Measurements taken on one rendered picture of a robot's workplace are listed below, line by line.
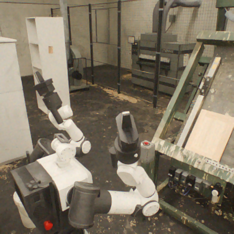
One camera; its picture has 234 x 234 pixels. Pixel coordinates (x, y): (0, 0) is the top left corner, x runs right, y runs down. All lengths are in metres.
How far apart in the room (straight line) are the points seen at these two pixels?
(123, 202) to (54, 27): 4.47
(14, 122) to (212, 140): 2.62
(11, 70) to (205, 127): 2.50
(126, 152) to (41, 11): 9.17
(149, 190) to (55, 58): 4.43
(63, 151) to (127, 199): 0.32
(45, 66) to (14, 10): 4.64
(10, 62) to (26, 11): 6.33
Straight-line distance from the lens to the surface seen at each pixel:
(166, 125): 2.27
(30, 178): 1.01
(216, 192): 1.98
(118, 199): 0.94
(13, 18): 9.38
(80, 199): 0.87
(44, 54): 5.01
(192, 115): 2.19
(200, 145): 2.11
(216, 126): 2.13
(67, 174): 0.98
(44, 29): 5.00
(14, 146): 3.64
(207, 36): 2.54
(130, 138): 0.66
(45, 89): 1.22
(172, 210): 2.53
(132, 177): 0.81
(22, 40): 9.45
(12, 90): 3.36
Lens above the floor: 1.96
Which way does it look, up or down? 24 degrees down
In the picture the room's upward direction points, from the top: straight up
